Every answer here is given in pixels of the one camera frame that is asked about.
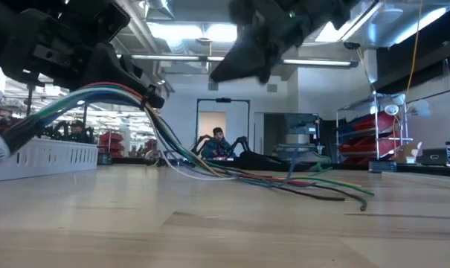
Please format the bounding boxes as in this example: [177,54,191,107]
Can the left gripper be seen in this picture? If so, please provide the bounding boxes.
[0,14,165,109]

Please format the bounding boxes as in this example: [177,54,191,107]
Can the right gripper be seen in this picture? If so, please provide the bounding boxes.
[209,0,315,83]

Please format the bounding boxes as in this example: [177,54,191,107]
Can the white slotted cable duct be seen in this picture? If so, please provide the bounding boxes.
[0,137,99,183]

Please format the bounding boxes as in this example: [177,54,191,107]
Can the black cable sleeve white label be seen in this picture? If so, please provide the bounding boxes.
[0,117,44,174]

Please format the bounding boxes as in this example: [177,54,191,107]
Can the yellow cable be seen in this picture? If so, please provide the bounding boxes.
[146,103,362,188]

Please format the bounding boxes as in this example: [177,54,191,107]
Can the black cable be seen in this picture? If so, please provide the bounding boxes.
[161,118,369,212]

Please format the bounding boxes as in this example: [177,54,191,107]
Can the bundle of coloured cables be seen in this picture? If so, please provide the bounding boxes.
[8,86,375,197]

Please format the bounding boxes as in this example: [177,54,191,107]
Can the long ceiling light fixture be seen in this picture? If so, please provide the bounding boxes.
[283,57,359,68]
[116,54,225,63]

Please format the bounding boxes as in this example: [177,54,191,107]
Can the person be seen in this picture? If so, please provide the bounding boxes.
[68,118,87,144]
[200,127,237,159]

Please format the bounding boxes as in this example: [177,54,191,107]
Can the red storage bins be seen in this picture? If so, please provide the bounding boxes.
[97,130,126,157]

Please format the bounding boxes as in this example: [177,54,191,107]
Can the tan door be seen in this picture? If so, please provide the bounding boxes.
[198,111,228,157]

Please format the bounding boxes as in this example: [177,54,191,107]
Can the dark equipment cabinet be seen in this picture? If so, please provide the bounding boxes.
[263,112,321,156]

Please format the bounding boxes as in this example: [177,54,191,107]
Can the clear safety glasses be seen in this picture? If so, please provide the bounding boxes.
[144,149,173,168]

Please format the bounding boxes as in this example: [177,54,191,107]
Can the black grey work glove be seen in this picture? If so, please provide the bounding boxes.
[239,150,332,171]

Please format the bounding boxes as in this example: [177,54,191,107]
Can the cardboard box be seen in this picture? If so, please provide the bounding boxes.
[393,141,423,165]

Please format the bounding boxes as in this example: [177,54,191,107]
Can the large ceiling light panel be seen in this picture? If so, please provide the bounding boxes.
[315,0,444,49]

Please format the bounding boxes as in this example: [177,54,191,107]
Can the black equipment case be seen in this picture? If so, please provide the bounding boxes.
[421,147,450,167]

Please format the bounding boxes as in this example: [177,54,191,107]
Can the black background gantry frame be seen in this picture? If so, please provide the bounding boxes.
[25,83,90,130]
[195,98,251,159]

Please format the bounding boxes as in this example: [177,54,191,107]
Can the wire shelf with red bins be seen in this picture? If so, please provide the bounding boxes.
[335,92,414,165]

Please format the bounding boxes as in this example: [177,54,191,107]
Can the yellow hanging cord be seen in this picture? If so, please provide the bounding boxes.
[405,0,425,98]

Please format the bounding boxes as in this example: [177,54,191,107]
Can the black aluminium table frame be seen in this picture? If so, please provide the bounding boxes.
[111,156,450,178]

